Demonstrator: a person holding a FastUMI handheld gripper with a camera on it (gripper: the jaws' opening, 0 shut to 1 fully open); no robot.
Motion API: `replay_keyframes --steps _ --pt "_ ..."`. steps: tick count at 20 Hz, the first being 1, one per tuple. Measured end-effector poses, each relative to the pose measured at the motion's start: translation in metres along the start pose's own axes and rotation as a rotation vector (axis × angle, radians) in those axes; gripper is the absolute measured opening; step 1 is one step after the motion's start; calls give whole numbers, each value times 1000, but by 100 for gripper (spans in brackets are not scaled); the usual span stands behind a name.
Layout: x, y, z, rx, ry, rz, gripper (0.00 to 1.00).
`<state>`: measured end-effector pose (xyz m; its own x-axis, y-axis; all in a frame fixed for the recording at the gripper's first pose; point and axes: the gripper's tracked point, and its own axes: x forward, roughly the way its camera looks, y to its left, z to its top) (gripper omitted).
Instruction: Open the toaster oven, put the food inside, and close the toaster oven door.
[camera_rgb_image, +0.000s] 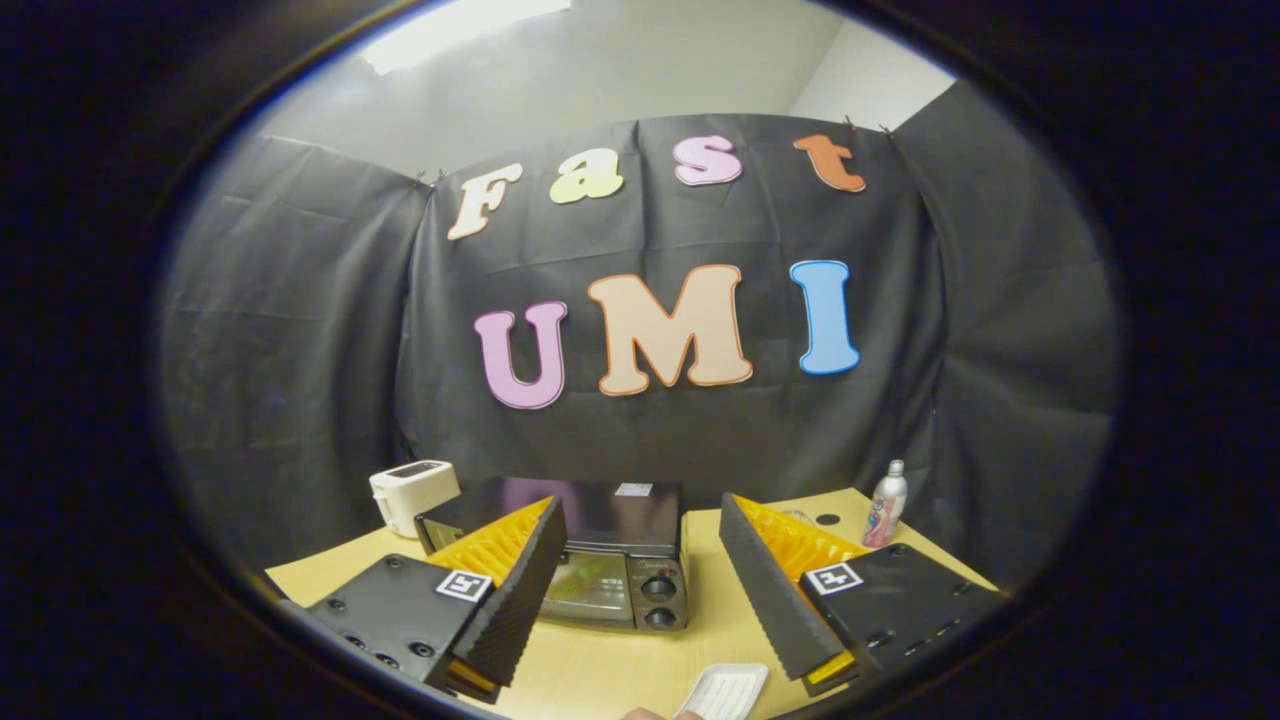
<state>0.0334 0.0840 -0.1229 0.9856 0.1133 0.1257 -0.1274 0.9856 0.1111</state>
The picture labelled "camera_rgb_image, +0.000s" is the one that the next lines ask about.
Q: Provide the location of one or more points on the pink and white bottle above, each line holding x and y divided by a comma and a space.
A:
885, 508

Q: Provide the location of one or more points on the black toaster oven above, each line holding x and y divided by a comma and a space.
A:
620, 520

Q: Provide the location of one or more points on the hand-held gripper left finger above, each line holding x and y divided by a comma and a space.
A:
400, 610

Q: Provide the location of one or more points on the white ribbed plate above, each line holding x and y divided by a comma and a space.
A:
725, 692

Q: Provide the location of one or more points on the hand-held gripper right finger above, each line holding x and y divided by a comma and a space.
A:
900, 600

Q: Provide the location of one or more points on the black backdrop cloth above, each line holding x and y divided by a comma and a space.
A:
700, 440

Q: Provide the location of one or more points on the white toaster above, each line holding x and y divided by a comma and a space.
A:
412, 492

